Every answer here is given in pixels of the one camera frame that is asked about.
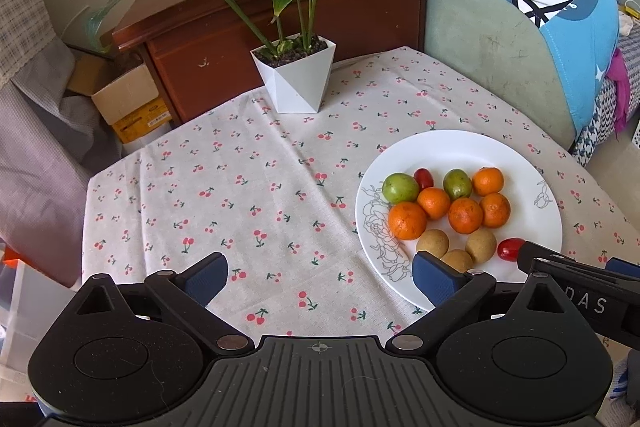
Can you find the beige checked cloth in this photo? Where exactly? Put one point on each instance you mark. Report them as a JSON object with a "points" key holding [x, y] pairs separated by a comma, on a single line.
{"points": [[20, 7]]}

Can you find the green sofa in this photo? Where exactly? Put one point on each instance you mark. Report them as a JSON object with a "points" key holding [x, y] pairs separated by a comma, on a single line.
{"points": [[480, 32]]}

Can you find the green round fruit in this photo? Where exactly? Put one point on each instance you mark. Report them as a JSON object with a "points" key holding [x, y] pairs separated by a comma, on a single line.
{"points": [[400, 188], [457, 184]]}

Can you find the cherry print tablecloth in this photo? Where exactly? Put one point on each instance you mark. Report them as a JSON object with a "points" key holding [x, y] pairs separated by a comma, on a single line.
{"points": [[250, 157]]}

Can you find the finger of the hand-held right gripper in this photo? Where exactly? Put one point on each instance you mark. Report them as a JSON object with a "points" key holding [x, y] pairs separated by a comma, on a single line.
{"points": [[622, 268], [532, 254]]}

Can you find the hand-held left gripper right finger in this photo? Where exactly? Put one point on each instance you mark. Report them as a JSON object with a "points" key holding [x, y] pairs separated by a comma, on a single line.
{"points": [[432, 279]]}

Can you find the brown round fruit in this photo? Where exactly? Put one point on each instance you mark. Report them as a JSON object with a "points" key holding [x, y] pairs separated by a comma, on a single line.
{"points": [[481, 245], [457, 260], [432, 243]]}

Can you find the open cardboard box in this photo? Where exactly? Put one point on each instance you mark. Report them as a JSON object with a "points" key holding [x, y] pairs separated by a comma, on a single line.
{"points": [[125, 92]]}

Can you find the white plate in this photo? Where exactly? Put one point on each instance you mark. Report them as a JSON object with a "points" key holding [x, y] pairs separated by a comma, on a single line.
{"points": [[450, 152]]}

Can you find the flat cardboard piece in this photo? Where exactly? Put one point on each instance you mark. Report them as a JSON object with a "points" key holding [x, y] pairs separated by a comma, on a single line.
{"points": [[85, 74]]}

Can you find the white faceted plant pot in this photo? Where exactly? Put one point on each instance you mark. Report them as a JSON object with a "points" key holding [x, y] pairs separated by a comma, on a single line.
{"points": [[295, 82]]}

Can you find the red cherry tomato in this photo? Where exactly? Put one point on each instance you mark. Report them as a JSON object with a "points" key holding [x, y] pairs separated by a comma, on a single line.
{"points": [[510, 249], [424, 178]]}

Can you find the blue houndstooth blanket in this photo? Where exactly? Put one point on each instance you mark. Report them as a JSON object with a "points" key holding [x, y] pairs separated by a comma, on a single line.
{"points": [[600, 117]]}

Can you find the clear plastic storage bin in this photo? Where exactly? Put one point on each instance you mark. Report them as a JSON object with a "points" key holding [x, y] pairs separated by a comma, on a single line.
{"points": [[20, 307]]}

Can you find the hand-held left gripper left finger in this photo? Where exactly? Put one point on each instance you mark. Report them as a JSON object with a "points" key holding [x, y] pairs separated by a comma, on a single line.
{"points": [[205, 277]]}

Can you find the yellow label box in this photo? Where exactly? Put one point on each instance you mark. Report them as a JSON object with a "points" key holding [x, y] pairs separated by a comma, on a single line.
{"points": [[140, 122]]}

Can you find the white blue striped object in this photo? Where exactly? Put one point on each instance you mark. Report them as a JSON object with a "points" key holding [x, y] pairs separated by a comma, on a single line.
{"points": [[622, 382]]}

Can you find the grey purple cloth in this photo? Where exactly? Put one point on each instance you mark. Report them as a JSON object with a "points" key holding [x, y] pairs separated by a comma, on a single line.
{"points": [[40, 167]]}

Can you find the orange tangerine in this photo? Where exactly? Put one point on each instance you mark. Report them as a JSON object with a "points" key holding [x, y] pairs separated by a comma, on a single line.
{"points": [[434, 203], [465, 215], [496, 210], [407, 221], [488, 181]]}

